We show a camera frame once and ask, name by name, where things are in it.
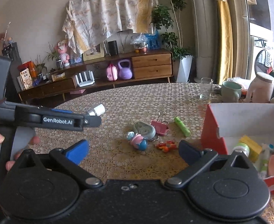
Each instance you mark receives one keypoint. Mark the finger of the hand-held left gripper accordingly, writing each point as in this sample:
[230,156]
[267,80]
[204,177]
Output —
[62,111]
[57,120]

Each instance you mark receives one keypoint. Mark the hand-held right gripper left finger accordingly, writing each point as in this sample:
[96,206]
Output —
[77,150]

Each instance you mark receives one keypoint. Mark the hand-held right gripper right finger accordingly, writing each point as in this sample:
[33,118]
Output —
[189,152]

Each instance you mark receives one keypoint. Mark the orange crab toy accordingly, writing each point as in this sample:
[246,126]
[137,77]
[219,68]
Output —
[166,146]

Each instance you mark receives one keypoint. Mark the green lip balm tube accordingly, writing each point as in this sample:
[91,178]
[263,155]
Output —
[182,126]

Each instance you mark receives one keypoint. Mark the red cardboard box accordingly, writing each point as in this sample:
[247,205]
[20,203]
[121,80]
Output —
[211,130]

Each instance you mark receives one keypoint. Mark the small white vial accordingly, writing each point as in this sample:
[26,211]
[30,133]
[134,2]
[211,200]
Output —
[97,110]

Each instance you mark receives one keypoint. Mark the pink binder clip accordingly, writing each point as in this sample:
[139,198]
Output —
[159,127]

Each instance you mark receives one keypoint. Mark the grey-green oval case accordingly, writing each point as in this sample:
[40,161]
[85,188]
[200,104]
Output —
[144,130]

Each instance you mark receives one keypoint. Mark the pink and blue toy figure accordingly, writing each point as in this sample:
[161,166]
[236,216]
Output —
[138,142]

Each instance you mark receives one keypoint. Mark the small bottle with green cap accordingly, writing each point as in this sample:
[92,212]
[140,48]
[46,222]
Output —
[241,149]

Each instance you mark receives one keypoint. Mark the small yellow box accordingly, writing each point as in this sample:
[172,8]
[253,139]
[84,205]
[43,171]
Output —
[251,145]

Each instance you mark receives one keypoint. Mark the white and green tube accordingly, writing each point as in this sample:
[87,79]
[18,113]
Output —
[264,161]

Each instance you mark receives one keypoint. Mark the pink item under cabinet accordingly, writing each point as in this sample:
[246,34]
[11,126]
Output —
[77,91]

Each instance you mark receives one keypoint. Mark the printed snack box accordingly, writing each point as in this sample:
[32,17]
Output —
[26,80]

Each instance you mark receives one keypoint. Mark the black rack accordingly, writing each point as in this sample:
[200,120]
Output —
[11,51]

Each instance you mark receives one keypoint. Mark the orange snack box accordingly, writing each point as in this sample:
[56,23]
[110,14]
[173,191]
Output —
[28,66]

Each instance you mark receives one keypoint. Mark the flat yellow box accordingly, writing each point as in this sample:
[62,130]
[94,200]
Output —
[58,76]

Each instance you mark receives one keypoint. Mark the white router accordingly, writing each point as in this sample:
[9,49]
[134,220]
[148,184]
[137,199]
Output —
[84,80]

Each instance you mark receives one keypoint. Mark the small potted plant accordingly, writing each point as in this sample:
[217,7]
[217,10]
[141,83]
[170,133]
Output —
[54,56]

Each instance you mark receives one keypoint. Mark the pink doll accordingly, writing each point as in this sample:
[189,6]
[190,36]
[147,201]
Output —
[63,53]

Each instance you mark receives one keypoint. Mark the pink toy case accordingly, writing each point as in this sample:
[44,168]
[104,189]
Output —
[111,73]

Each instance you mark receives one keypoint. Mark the clear glass tumbler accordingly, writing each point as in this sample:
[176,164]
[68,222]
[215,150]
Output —
[206,88]

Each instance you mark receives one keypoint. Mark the green mug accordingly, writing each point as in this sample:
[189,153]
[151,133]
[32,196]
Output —
[230,94]

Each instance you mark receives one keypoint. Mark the purple kettlebell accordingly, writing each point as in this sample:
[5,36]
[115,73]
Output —
[124,71]

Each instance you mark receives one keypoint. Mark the black speaker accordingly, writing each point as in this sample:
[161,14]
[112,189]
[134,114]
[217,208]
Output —
[113,48]

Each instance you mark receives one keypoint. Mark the pink and white bag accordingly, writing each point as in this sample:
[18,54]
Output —
[245,82]

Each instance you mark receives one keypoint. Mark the white jar with lid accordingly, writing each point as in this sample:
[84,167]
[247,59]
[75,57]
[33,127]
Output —
[260,88]

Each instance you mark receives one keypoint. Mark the wooden media cabinet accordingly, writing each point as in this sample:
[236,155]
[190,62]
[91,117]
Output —
[151,61]

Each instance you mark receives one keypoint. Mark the clear plastic bag with fruit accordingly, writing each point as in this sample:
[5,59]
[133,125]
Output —
[139,42]

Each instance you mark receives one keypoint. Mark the printed cloth cover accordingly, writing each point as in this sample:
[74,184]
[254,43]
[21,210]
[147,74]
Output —
[109,11]

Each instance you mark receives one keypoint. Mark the blue bag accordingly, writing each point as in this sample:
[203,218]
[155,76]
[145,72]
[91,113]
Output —
[153,39]

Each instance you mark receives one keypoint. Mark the washing machine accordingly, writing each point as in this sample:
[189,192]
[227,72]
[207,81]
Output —
[261,56]

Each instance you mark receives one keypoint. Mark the yellow curtain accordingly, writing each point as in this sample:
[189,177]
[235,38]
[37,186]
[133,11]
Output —
[224,32]

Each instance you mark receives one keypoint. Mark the white standing air conditioner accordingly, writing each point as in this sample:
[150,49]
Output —
[205,28]

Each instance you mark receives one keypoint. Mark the potted tree in white pot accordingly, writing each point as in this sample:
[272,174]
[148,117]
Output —
[167,16]

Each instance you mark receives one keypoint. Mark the picture frame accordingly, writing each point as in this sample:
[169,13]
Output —
[92,53]

